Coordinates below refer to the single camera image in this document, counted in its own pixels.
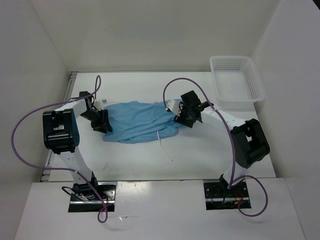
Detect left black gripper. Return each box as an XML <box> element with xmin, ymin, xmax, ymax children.
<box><xmin>79</xmin><ymin>108</ymin><xmax>112</xmax><ymax>134</ymax></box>

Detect light blue shorts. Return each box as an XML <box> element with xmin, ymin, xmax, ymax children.
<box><xmin>102</xmin><ymin>101</ymin><xmax>185</xmax><ymax>144</ymax></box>

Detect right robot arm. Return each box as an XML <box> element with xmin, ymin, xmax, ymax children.
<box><xmin>166</xmin><ymin>90</ymin><xmax>270</xmax><ymax>197</ymax></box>

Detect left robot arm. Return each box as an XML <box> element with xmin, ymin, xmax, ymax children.
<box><xmin>42</xmin><ymin>91</ymin><xmax>112</xmax><ymax>201</ymax></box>

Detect white plastic basket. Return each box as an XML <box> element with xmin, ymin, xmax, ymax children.
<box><xmin>209</xmin><ymin>55</ymin><xmax>266</xmax><ymax>107</ymax></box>

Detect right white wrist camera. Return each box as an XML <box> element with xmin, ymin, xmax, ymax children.
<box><xmin>165</xmin><ymin>99</ymin><xmax>183</xmax><ymax>117</ymax></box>

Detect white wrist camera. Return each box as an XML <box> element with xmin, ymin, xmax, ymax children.
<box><xmin>165</xmin><ymin>99</ymin><xmax>183</xmax><ymax>117</ymax></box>
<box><xmin>93</xmin><ymin>99</ymin><xmax>108</xmax><ymax>111</ymax></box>

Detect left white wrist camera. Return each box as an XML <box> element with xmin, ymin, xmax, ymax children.
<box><xmin>93</xmin><ymin>99</ymin><xmax>108</xmax><ymax>111</ymax></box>

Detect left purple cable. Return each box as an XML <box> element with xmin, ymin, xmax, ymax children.
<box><xmin>10</xmin><ymin>75</ymin><xmax>111</xmax><ymax>223</ymax></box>

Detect purple cable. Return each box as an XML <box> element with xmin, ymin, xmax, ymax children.
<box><xmin>162</xmin><ymin>78</ymin><xmax>269</xmax><ymax>216</ymax></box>
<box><xmin>10</xmin><ymin>75</ymin><xmax>111</xmax><ymax>223</ymax></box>

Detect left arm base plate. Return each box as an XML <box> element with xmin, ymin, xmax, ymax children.
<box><xmin>63</xmin><ymin>182</ymin><xmax>117</xmax><ymax>213</ymax></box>

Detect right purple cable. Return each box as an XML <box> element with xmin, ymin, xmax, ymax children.
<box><xmin>162</xmin><ymin>78</ymin><xmax>269</xmax><ymax>216</ymax></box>

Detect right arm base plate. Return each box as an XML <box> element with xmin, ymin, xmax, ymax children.
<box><xmin>203</xmin><ymin>179</ymin><xmax>252</xmax><ymax>211</ymax></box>

